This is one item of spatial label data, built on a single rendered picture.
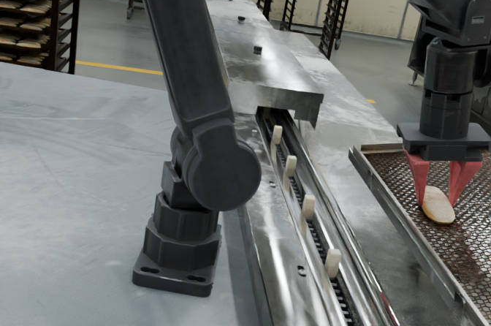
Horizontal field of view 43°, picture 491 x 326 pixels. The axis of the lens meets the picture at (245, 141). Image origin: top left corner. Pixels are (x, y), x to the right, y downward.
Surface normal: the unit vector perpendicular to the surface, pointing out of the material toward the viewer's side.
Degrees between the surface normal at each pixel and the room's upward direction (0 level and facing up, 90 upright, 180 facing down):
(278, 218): 0
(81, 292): 0
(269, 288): 0
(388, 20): 90
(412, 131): 10
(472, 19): 90
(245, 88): 90
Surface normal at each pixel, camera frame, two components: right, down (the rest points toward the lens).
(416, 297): 0.16, -0.93
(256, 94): 0.10, 0.36
